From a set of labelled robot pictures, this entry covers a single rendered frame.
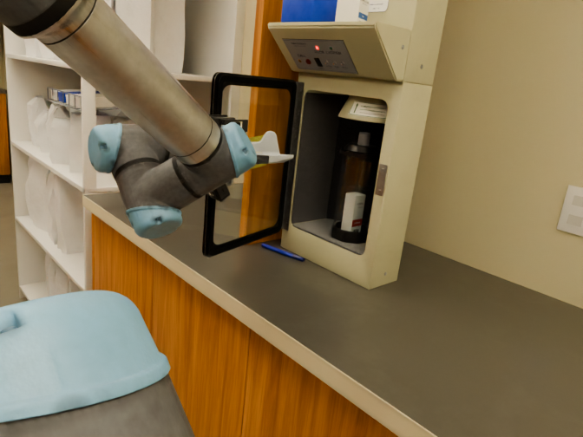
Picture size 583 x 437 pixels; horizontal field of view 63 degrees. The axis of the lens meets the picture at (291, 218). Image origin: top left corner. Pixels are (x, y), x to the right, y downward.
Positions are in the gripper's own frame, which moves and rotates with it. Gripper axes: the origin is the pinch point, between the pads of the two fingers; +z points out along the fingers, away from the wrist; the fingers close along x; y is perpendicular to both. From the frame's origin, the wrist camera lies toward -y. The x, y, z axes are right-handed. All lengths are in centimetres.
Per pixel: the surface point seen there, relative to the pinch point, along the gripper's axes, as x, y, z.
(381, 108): -5.3, 10.1, 27.5
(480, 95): -8, 15, 66
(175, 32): 124, 27, 45
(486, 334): -40, -31, 27
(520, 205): -26, -12, 65
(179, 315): 25, -47, -6
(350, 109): 1.4, 9.0, 24.5
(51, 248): 154, -75, -2
